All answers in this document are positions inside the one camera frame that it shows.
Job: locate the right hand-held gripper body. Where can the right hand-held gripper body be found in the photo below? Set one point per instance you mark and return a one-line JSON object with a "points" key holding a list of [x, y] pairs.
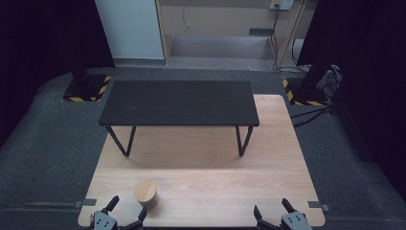
{"points": [[295, 221]]}

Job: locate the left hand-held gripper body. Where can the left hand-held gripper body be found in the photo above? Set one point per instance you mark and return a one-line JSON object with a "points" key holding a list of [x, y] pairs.
{"points": [[103, 221]]}

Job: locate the round wooden cylinder box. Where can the round wooden cylinder box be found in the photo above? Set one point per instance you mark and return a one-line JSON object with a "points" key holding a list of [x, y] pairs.
{"points": [[145, 193]]}

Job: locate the grey tape strip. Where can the grey tape strip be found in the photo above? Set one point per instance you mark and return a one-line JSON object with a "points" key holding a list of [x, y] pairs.
{"points": [[85, 202], [318, 205]]}

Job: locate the striped stand base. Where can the striped stand base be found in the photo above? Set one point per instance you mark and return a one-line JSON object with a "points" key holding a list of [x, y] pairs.
{"points": [[298, 96], [95, 91]]}

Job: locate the black desktop riser shelf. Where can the black desktop riser shelf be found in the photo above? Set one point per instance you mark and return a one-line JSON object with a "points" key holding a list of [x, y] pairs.
{"points": [[178, 102]]}

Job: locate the dark curtain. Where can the dark curtain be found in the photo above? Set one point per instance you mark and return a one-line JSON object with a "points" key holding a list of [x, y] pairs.
{"points": [[370, 80], [38, 48]]}

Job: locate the white cabinet panel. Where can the white cabinet panel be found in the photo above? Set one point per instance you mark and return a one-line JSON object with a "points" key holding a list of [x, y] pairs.
{"points": [[130, 28]]}

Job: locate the black stand post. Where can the black stand post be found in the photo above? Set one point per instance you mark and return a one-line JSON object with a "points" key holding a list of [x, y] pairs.
{"points": [[314, 76], [79, 75]]}

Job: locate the light wooden upright post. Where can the light wooden upright post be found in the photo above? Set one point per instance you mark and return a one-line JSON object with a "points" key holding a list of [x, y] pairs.
{"points": [[291, 35], [162, 30]]}

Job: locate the grey wall vent plate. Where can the grey wall vent plate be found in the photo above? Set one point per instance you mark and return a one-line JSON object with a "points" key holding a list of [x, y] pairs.
{"points": [[261, 31]]}

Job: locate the white wall power socket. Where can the white wall power socket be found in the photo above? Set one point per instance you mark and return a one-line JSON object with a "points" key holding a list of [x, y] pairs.
{"points": [[281, 4]]}

